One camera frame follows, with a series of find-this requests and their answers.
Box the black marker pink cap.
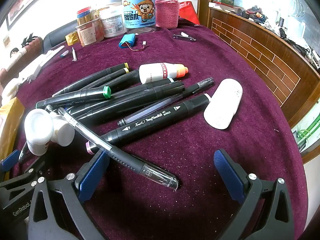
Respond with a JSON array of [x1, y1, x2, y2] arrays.
[[101, 93, 211, 146]]

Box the red lid jar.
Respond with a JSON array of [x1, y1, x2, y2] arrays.
[[76, 7, 94, 25]]

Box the maroon velvet tablecloth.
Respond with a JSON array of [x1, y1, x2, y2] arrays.
[[17, 25, 308, 239]]

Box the white pill bottle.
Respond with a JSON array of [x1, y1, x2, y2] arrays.
[[24, 109, 54, 156]]

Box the yellow taped white tray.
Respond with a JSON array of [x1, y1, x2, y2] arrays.
[[0, 97, 24, 160]]

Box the thick black marker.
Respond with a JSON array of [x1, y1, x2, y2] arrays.
[[76, 81, 185, 125]]

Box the small white bottle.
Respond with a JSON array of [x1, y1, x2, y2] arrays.
[[49, 112, 75, 147]]

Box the wooden brick pattern cabinet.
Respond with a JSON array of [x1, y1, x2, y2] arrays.
[[208, 8, 319, 127]]

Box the white label jar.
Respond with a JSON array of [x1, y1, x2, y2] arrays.
[[99, 2, 126, 38]]

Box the black leather sofa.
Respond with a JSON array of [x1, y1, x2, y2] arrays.
[[42, 20, 78, 54]]

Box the bagged round cakes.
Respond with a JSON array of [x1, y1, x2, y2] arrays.
[[1, 78, 22, 105]]

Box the black marker green cap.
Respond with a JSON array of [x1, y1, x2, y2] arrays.
[[35, 86, 111, 109]]

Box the blue cartoon snack jar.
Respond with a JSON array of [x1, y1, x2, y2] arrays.
[[122, 0, 156, 34]]

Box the brown armchair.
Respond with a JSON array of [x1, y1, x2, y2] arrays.
[[1, 36, 43, 87]]

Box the white papers stack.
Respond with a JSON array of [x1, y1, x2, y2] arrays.
[[18, 46, 65, 82]]

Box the orange label plastic jar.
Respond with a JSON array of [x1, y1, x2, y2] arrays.
[[76, 18, 104, 47]]

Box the clear capped black gel pen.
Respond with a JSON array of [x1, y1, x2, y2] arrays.
[[57, 107, 178, 190]]

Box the small blue white cap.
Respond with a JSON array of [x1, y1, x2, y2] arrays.
[[60, 50, 69, 58]]

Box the nail clipper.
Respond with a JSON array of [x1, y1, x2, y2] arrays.
[[172, 32, 196, 42]]

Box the red gift bag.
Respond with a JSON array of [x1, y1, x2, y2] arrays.
[[179, 1, 200, 24]]

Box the thin translucent gel pen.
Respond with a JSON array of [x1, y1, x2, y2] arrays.
[[117, 77, 214, 127]]

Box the black marker yellow cap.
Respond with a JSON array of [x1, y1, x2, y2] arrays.
[[52, 62, 129, 97]]

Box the black marker white tip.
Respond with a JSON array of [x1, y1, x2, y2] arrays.
[[66, 78, 174, 116]]

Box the pink knitted thermos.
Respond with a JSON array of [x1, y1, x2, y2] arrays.
[[156, 0, 180, 29]]

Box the black marker blue cap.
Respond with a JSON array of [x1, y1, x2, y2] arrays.
[[82, 67, 139, 89]]

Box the blue battery pack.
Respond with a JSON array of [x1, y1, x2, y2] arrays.
[[119, 34, 136, 48]]

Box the white bottle orange cap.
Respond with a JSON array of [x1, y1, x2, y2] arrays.
[[139, 62, 189, 84]]

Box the white pen refill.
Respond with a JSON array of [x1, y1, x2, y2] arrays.
[[72, 47, 77, 62]]

